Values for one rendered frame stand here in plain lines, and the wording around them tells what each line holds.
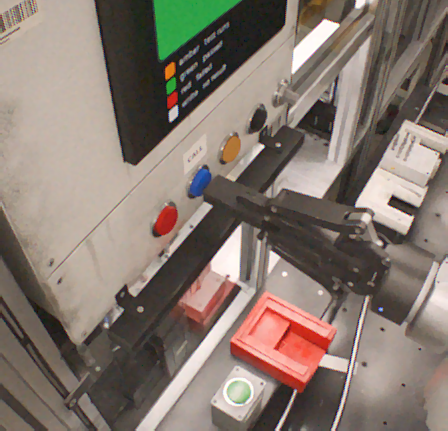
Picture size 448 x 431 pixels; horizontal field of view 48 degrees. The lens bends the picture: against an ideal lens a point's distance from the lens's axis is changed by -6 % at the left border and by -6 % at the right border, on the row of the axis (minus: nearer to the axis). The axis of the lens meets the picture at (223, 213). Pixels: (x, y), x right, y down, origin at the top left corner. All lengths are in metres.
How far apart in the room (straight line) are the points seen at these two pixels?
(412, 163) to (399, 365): 0.50
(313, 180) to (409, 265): 0.81
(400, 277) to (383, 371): 0.83
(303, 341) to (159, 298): 0.52
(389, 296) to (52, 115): 0.32
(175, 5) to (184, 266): 0.29
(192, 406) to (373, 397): 0.47
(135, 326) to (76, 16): 0.31
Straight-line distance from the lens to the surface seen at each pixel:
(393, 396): 1.28
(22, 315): 0.45
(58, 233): 0.41
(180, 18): 0.39
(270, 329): 0.99
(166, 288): 0.55
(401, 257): 0.48
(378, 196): 1.33
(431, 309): 0.47
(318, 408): 1.23
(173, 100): 0.42
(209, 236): 0.58
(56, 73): 0.34
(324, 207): 0.49
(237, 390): 0.85
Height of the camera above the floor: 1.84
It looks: 51 degrees down
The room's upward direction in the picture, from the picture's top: straight up
